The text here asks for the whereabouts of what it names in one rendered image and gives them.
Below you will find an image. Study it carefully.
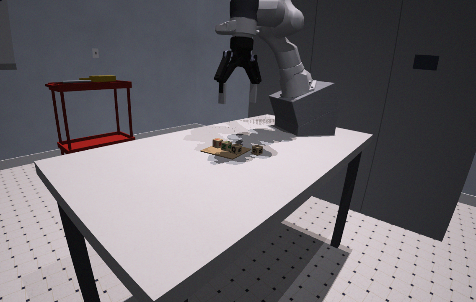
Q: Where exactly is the tan square mat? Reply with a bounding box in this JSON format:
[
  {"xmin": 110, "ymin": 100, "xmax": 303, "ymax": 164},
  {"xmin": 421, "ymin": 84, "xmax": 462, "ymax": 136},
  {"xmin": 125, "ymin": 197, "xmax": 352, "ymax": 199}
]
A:
[{"xmin": 201, "ymin": 146, "xmax": 251, "ymax": 160}]

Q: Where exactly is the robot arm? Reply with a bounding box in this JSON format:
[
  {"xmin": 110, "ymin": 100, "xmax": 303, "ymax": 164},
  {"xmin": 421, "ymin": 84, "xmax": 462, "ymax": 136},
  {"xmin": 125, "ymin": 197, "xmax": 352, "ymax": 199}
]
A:
[{"xmin": 215, "ymin": 0, "xmax": 317, "ymax": 98}]

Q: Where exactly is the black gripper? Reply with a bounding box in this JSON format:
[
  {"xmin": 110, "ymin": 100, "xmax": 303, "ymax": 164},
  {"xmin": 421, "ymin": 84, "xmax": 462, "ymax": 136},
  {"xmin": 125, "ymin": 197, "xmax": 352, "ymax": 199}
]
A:
[{"xmin": 214, "ymin": 36, "xmax": 261, "ymax": 104}]

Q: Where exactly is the brown letter block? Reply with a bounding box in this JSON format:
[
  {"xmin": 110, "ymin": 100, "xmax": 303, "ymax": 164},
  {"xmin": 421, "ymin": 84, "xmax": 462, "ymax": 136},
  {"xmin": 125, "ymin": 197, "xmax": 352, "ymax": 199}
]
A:
[
  {"xmin": 252, "ymin": 145, "xmax": 263, "ymax": 156},
  {"xmin": 231, "ymin": 143, "xmax": 242, "ymax": 155},
  {"xmin": 212, "ymin": 138, "xmax": 223, "ymax": 148},
  {"xmin": 221, "ymin": 141, "xmax": 232, "ymax": 151}
]

